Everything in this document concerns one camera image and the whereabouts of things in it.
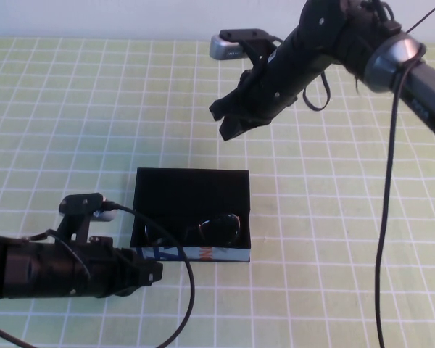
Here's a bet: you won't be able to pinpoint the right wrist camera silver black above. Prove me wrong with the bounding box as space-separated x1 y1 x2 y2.
209 28 271 61

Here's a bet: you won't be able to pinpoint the black right camera mount bracket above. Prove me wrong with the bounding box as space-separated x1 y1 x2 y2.
239 34 282 75

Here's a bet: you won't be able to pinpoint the black glasses case box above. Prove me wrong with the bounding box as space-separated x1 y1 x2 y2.
129 167 254 263

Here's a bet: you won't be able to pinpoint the long black zip tie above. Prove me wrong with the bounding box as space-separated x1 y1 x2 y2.
407 0 435 34

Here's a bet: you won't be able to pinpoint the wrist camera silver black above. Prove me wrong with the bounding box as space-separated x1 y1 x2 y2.
59 193 117 223
209 28 271 61

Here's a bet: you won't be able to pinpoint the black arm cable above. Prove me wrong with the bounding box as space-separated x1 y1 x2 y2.
302 0 427 348
0 201 196 348

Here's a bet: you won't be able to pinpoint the black left camera mount bracket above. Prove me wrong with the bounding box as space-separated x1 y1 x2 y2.
56 212 113 248

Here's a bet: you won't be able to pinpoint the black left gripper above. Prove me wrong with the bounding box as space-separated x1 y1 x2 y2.
3 235 165 299

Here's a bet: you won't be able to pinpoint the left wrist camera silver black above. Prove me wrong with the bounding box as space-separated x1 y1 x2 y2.
59 193 117 223

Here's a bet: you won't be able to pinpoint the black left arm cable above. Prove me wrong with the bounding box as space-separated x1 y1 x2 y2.
0 201 196 348

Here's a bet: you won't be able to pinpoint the black frame glasses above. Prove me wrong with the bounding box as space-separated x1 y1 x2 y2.
144 212 243 248

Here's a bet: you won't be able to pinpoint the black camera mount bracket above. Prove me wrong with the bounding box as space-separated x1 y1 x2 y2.
56 212 113 248
239 34 282 75

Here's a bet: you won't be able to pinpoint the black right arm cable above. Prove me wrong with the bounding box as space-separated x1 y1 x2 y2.
302 0 427 348

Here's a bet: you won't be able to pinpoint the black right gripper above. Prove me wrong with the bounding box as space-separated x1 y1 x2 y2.
208 0 351 142

